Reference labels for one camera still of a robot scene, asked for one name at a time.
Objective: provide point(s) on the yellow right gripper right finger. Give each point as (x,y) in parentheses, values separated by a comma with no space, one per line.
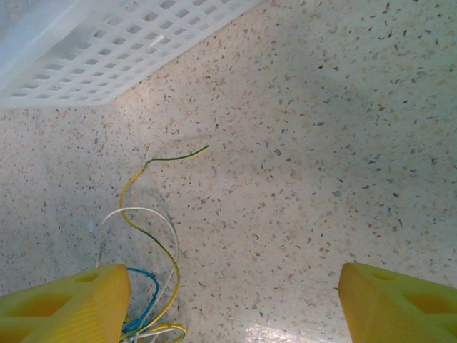
(400,307)

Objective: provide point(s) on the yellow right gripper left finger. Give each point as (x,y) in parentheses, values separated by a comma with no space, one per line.
(71,307)

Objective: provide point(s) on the white plastic basket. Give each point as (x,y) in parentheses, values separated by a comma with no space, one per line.
(107,46)

